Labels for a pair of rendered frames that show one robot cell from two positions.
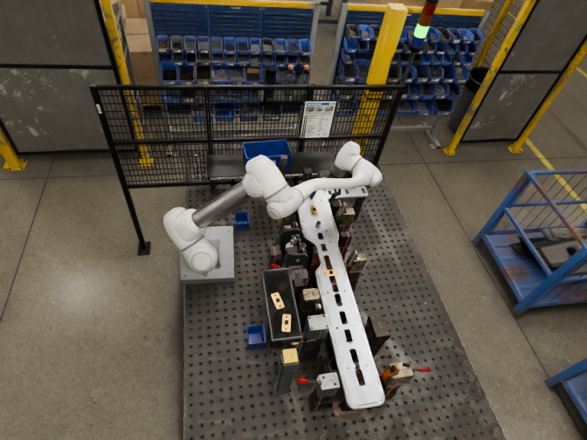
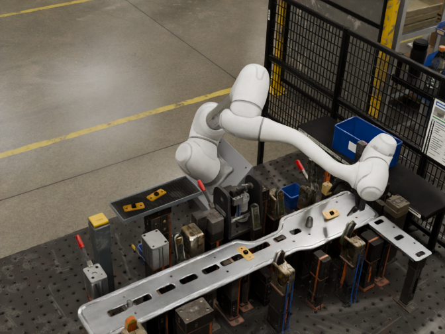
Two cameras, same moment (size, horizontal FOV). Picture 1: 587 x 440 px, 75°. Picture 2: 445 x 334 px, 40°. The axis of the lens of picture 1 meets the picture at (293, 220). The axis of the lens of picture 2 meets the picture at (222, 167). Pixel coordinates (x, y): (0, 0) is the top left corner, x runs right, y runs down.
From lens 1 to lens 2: 210 cm
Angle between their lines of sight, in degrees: 54
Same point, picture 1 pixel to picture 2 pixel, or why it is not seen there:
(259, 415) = (73, 290)
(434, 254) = not seen: outside the picture
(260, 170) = (242, 73)
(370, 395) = (98, 324)
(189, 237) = (196, 128)
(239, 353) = (132, 254)
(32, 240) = not seen: hidden behind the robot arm
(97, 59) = (371, 14)
